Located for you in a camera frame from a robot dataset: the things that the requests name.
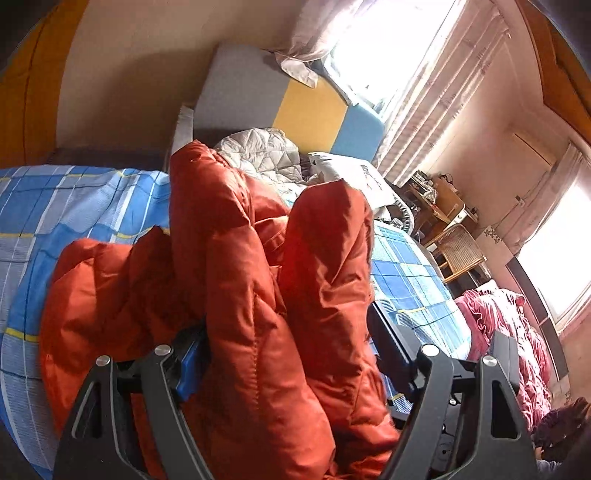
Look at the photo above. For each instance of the orange puffer jacket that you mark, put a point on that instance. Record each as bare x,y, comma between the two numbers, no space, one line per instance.
258,286

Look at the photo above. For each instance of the orange wooden wardrobe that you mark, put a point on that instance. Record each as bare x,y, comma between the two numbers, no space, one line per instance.
27,83

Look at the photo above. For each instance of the wooden desk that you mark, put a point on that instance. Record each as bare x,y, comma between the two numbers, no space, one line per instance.
450,201

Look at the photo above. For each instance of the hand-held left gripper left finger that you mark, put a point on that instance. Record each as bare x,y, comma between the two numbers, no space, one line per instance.
190,369

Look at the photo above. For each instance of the wooden wicker chair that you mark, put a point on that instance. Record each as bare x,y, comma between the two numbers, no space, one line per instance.
457,251

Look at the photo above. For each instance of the large side window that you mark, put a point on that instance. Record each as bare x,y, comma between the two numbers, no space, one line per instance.
558,249

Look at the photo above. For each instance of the pink striped curtain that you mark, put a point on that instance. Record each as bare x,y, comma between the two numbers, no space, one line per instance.
429,101

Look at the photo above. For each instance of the blue plaid bed sheet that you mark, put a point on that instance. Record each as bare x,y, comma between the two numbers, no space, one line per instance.
69,207

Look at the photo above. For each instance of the pink ruffled blanket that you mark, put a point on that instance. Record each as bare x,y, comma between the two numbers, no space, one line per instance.
498,309

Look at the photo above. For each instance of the dark cloth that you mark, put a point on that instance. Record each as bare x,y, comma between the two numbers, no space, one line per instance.
568,429

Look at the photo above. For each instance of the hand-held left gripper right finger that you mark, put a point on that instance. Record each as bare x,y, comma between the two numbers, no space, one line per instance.
390,337

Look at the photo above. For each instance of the tied pale curtain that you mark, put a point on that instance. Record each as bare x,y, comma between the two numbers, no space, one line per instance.
314,41

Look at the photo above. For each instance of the bright window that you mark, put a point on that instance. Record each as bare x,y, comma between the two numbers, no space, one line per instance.
392,50

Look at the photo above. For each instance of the white printed pillow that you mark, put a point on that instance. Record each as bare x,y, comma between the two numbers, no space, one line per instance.
351,180

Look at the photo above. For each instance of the grey yellow blue headboard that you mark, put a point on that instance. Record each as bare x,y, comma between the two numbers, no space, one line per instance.
309,110

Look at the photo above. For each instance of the white quilted jacket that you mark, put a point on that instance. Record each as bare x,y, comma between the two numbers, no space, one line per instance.
263,154

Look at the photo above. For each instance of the round grille fan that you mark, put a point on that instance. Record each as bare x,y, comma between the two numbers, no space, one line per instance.
406,219

